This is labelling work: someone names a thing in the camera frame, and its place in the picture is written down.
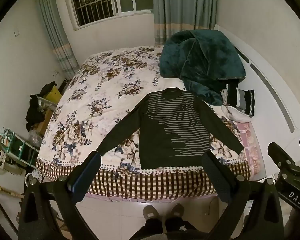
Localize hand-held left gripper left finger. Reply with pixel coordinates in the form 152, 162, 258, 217
18, 151, 102, 240

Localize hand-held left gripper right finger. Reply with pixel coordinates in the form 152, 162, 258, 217
201, 151, 284, 240

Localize dark green striped sweater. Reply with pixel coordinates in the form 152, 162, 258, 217
96, 87, 245, 170

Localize black clothes pile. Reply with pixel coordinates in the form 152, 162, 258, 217
25, 81, 56, 132

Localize pink floral bedsheet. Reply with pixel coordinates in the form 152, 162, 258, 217
236, 121, 263, 181

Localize grey slipper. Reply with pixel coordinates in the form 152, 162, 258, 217
143, 204, 159, 221
170, 203, 186, 219

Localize clear plastic bag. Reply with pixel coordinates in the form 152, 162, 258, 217
28, 129, 43, 148

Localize black white striped cloth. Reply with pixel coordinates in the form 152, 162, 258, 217
225, 83, 256, 118

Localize cardboard box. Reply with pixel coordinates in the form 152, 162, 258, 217
38, 109, 53, 135

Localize white bed headboard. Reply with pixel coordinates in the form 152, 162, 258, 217
213, 23, 300, 182

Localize person's dark trousers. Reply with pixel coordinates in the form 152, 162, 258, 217
129, 217, 208, 240

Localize green storage rack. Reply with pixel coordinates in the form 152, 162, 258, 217
0, 127, 40, 168

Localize yellow box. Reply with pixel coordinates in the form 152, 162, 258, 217
45, 85, 59, 105

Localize floral plush blanket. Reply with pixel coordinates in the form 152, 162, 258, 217
36, 45, 262, 202

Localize wooden broom stick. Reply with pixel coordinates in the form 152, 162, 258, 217
0, 182, 22, 198

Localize teal fleece blanket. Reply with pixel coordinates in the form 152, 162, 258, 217
159, 29, 247, 106

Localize grey green curtain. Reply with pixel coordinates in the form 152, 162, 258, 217
33, 0, 80, 81
152, 0, 219, 46

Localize barred window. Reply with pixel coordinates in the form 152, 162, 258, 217
67, 0, 154, 29

